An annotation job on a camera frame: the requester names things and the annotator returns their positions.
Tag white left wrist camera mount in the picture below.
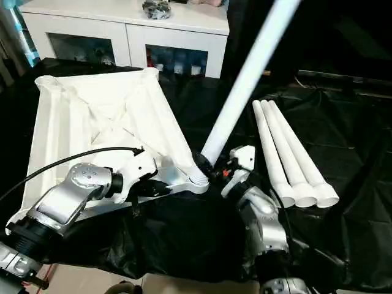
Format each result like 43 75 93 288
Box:
115 148 159 205

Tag black metal rod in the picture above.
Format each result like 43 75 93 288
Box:
298 69 392 92

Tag dark bag of small parts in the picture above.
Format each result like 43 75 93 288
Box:
141 0 174 12

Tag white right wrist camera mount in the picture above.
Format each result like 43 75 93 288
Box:
220 145 257 197

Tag white sideboard cabinet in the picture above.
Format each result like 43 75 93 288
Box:
21 0 230 80

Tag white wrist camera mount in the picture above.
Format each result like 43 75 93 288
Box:
220 145 257 197
115 148 159 205

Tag black plastic mat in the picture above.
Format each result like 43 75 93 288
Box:
0 56 392 292

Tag white plastic table leg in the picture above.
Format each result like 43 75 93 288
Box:
252 99 300 208
187 0 303 186
260 98 319 208
268 97 340 208

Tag white plastic table top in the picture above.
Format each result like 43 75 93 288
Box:
6 67 211 236

